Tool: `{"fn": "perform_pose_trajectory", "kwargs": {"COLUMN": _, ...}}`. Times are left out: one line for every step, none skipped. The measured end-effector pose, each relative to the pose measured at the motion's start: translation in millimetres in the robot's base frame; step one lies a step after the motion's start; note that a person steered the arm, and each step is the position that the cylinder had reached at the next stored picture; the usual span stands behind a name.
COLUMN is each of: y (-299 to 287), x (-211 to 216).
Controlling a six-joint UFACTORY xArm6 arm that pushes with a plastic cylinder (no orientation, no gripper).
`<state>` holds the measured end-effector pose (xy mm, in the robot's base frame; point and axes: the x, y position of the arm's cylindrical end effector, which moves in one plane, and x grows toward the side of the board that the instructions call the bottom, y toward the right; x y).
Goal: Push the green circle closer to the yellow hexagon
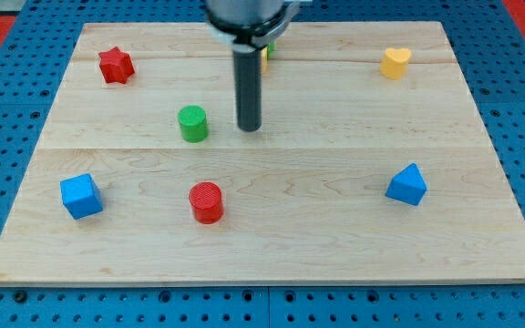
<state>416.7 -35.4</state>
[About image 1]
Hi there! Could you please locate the yellow hexagon block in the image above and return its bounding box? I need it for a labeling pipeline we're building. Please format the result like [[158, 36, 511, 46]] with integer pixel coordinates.
[[261, 47, 268, 74]]

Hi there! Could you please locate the light wooden board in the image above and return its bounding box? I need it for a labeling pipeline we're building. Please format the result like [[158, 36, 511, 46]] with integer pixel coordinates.
[[0, 21, 525, 287]]

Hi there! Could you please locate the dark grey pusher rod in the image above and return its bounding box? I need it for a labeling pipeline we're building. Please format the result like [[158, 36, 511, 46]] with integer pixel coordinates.
[[232, 49, 262, 132]]

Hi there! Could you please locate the blue triangular prism block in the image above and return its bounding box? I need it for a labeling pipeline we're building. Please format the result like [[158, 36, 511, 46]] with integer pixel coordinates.
[[386, 163, 427, 206]]

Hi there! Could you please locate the yellow heart block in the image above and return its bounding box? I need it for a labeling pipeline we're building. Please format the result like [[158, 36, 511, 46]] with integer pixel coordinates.
[[379, 47, 412, 80]]

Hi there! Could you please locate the green cylinder block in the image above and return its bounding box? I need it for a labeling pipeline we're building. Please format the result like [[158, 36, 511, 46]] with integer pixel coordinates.
[[178, 105, 209, 143]]

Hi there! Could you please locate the red star block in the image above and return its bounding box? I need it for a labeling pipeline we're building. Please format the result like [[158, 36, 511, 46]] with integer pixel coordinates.
[[98, 46, 135, 84]]

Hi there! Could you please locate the green block behind arm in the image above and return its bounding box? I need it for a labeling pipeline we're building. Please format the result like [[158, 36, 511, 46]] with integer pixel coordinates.
[[267, 41, 275, 56]]

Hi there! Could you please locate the blue cube block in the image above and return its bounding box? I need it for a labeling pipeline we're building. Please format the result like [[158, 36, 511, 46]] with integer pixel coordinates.
[[60, 173, 103, 220]]

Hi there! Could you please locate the red cylinder block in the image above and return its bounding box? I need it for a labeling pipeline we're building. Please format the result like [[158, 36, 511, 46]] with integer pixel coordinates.
[[189, 181, 224, 224]]

